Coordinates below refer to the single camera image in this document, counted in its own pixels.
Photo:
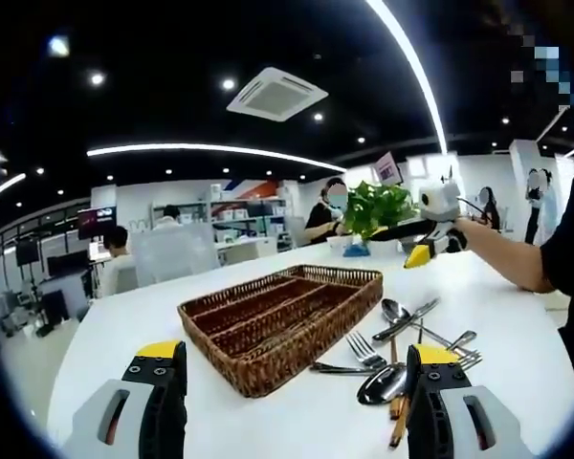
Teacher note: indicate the ceiling air conditioner vent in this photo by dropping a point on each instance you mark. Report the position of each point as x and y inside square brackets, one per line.
[277, 95]

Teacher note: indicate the brown wicker utensil storage tray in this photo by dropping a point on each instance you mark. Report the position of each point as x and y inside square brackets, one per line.
[268, 315]

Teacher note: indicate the storage shelf with boxes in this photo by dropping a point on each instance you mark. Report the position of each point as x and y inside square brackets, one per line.
[249, 210]

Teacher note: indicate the blue object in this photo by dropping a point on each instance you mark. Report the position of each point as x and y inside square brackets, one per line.
[356, 249]

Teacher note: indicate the black monitor on stand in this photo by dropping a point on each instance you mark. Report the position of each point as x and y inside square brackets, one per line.
[28, 252]

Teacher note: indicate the long curved ceiling light strip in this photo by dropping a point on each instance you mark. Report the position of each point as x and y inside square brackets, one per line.
[411, 62]

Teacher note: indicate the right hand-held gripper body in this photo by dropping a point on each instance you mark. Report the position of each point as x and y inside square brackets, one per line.
[440, 203]

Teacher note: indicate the group of ceiling spotlights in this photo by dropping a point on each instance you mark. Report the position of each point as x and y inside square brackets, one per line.
[228, 84]

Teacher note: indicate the person's right hand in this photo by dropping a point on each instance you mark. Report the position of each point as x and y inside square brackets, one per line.
[468, 232]

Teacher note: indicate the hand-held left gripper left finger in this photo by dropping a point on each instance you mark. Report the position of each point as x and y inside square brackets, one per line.
[162, 411]

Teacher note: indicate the white cup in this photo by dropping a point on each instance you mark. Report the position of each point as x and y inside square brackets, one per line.
[337, 242]

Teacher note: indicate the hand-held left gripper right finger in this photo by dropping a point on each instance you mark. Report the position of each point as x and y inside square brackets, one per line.
[435, 411]

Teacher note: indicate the green plant in white pot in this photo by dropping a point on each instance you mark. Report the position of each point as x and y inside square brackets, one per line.
[373, 205]

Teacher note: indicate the black tripod stand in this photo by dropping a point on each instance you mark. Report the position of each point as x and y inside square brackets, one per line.
[450, 174]

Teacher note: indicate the white office desk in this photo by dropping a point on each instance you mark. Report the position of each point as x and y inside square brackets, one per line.
[249, 248]

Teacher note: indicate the pink hanging sign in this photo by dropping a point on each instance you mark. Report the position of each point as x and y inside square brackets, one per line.
[388, 169]

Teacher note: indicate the short ceiling light strip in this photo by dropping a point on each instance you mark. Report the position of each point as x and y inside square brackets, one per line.
[7, 185]

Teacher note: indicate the white mesh office chair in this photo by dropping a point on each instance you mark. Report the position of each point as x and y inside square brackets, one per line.
[172, 253]

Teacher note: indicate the red wall screen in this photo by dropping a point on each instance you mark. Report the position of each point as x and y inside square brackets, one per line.
[95, 222]

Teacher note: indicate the black desk monitor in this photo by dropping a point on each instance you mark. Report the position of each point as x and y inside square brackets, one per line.
[67, 263]

